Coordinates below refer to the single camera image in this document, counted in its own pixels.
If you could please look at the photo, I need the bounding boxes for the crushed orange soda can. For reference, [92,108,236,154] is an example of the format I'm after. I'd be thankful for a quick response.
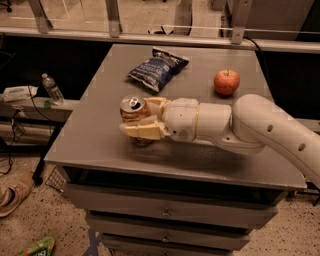
[119,94,155,148]

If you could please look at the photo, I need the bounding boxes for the grey drawer cabinet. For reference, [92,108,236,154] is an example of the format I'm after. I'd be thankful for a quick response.
[46,44,306,256]

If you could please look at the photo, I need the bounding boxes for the white tissue pack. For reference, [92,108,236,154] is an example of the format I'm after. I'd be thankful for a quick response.
[1,86,38,102]

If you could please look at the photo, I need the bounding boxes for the red apple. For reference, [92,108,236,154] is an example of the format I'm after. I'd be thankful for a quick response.
[213,69,240,96]

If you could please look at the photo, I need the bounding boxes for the blue chip bag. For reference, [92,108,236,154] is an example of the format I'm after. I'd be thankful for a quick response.
[128,47,189,92]

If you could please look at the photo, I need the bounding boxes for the tan shoe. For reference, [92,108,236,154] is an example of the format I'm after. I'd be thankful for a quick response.
[0,173,35,218]

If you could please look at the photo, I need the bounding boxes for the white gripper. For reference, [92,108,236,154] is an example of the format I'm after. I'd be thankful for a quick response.
[119,97,199,142]

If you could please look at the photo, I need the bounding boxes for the low grey side bench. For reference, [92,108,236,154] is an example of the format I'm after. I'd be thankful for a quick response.
[0,97,79,186]

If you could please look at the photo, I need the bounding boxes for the green snack package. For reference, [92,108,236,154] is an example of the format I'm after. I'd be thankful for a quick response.
[18,236,55,256]

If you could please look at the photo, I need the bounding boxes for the metal window rail frame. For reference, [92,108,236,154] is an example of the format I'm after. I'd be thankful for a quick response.
[0,0,320,54]

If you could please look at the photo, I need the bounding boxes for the black cable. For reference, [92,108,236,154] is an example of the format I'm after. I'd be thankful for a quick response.
[0,85,54,176]

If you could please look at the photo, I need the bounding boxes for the clear plastic water bottle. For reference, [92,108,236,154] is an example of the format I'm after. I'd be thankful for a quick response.
[41,73,64,105]

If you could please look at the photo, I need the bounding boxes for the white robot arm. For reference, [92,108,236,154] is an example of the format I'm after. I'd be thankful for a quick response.
[120,94,320,187]

